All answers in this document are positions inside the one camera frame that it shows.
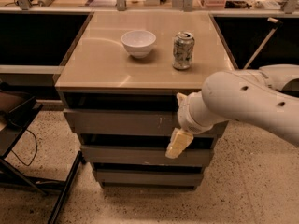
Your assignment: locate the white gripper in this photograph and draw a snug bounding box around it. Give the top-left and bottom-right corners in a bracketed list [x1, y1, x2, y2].
[165, 92, 213, 159]

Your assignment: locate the grey top drawer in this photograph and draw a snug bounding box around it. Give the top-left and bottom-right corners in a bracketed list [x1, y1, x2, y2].
[63, 108, 230, 138]

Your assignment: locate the grey drawer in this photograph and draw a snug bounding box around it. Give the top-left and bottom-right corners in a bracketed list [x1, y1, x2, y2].
[93, 170, 204, 187]
[80, 146, 213, 167]
[63, 108, 230, 138]

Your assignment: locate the white robot base shoulder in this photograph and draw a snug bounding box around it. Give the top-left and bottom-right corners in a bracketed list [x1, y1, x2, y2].
[259, 64, 299, 91]

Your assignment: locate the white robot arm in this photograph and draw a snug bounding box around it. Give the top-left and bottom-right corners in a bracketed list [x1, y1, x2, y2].
[165, 64, 299, 159]

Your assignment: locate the grey bottom drawer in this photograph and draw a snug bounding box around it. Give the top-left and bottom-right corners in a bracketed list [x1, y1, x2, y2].
[93, 170, 204, 187]

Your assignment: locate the grey drawer cabinet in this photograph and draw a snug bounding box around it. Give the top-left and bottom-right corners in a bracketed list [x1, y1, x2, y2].
[55, 11, 235, 175]

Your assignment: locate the grey middle drawer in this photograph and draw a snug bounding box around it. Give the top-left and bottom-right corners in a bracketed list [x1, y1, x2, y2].
[80, 146, 213, 167]

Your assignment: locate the crushed soda can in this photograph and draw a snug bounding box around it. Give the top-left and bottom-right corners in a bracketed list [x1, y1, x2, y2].
[173, 31, 195, 70]

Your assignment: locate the white ceramic bowl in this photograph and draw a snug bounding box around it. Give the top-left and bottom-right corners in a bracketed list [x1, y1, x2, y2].
[121, 30, 156, 59]

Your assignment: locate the black chair frame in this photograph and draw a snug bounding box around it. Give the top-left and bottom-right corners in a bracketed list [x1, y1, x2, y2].
[0, 81, 86, 224]

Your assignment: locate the black cable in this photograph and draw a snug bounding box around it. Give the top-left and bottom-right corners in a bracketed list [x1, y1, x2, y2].
[10, 127, 39, 168]

